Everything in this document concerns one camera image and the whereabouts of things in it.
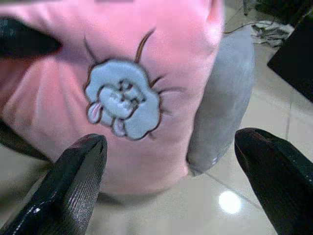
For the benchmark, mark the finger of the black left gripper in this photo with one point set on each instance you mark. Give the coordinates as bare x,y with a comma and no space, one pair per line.
14,143
22,39

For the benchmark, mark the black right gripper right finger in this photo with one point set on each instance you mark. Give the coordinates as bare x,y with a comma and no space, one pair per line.
281,183

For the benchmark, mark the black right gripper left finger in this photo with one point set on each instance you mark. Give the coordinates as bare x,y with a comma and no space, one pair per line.
63,191

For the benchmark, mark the pink pillow with sheep print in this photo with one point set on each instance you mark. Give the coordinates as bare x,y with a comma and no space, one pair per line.
171,61

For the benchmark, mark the grey pillow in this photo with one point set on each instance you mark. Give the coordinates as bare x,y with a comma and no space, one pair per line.
225,98

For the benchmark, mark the black cabinet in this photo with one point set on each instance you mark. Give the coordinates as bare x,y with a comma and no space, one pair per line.
298,61

